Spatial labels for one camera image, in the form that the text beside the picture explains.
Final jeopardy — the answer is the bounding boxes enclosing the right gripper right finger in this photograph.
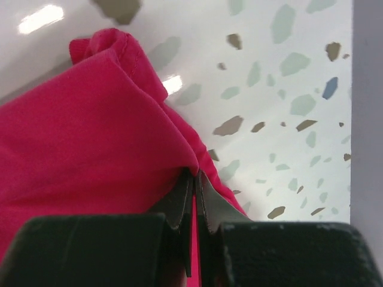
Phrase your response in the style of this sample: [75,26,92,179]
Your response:
[194,172,382,286]

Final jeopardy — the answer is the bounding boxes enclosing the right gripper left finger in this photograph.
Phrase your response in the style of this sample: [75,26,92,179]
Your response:
[1,170,192,286]

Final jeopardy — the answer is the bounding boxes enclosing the pink t shirt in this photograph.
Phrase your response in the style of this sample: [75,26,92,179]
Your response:
[1,29,245,286]

